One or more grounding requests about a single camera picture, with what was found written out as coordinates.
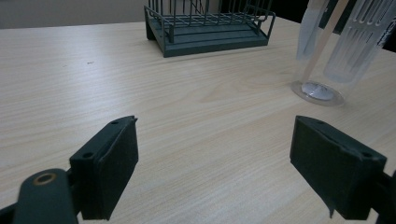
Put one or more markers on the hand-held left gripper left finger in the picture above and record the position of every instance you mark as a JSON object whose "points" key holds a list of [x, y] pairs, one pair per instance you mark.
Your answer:
{"points": [[106, 168]]}

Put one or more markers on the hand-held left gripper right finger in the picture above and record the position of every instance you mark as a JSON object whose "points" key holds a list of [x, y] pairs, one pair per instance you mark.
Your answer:
{"points": [[330, 161]]}

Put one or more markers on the clear glass cup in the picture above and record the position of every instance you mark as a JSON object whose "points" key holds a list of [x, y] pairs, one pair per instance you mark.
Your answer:
{"points": [[320, 93]]}

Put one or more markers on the translucent slotted plastic tube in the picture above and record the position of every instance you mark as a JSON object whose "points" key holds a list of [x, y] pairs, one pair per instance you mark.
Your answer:
{"points": [[355, 53]]}

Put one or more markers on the translucent beige stick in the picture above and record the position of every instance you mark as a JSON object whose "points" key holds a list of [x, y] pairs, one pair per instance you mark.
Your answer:
{"points": [[322, 40]]}

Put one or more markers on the translucent plain plastic tube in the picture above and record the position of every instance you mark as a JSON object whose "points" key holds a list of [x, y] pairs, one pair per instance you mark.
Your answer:
{"points": [[308, 37]]}

